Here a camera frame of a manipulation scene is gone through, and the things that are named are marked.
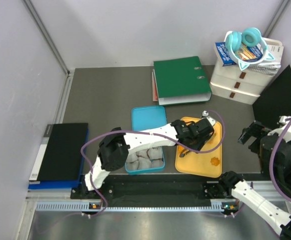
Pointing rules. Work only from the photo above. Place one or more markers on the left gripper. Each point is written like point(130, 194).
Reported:
point(201, 142)

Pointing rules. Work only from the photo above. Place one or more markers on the yellow plastic tray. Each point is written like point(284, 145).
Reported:
point(200, 163)

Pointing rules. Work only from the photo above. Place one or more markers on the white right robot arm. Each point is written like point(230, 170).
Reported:
point(271, 202)

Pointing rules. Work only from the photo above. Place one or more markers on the spiral notebook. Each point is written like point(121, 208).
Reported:
point(270, 69)

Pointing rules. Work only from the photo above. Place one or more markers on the blue tin lid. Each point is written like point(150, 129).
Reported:
point(148, 117)

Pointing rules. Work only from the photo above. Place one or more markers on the orange flower shaped cookie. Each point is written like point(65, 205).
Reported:
point(215, 161)

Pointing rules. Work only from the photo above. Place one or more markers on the blue cookie tin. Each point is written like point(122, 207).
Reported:
point(145, 161)

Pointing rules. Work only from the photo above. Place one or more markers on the green ring binder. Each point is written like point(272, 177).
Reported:
point(181, 81)

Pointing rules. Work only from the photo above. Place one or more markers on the white drawer unit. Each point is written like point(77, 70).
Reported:
point(244, 86)

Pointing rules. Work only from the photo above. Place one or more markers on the teal cat ear headphones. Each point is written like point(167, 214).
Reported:
point(251, 38)

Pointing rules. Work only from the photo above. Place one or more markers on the blue white book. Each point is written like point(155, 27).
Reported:
point(248, 54)

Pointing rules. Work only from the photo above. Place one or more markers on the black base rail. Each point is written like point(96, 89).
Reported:
point(159, 190)

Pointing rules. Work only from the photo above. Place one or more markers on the black ring binder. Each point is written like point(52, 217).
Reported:
point(275, 100)

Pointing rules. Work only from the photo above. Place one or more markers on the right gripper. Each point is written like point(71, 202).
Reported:
point(254, 129)

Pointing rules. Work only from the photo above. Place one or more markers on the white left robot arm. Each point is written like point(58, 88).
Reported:
point(118, 144)

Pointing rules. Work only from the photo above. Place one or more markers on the red folder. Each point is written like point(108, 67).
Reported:
point(154, 88)

